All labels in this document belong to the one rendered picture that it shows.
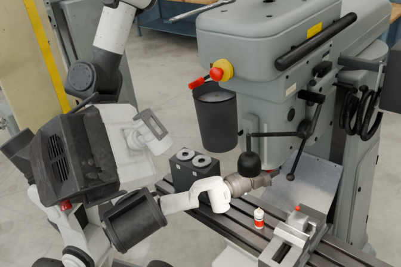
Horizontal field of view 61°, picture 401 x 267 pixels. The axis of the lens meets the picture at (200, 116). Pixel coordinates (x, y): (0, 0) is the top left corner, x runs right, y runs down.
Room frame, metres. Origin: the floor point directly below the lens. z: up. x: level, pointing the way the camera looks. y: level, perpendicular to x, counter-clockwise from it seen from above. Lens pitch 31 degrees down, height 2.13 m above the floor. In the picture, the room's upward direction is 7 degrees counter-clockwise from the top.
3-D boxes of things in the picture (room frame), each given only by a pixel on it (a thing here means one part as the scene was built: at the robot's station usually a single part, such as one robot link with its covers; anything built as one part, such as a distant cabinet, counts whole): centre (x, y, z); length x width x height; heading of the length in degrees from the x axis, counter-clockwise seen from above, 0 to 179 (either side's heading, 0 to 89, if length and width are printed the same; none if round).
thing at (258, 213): (1.02, -0.20, 0.99); 0.04 x 0.04 x 0.11
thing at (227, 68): (0.85, -0.07, 1.76); 0.06 x 0.02 x 0.06; 45
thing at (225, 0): (0.99, -0.04, 1.89); 0.24 x 0.04 x 0.01; 132
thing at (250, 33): (1.02, -0.25, 1.81); 0.47 x 0.26 x 0.16; 135
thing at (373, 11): (1.36, -0.59, 1.66); 0.80 x 0.23 x 0.20; 135
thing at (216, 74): (0.83, -0.06, 1.76); 0.04 x 0.03 x 0.04; 45
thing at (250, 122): (0.93, -0.16, 1.44); 0.04 x 0.04 x 0.21; 45
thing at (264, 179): (0.97, -0.15, 1.25); 0.13 x 0.12 x 0.10; 25
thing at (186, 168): (1.30, 0.06, 1.04); 0.22 x 0.12 x 0.20; 50
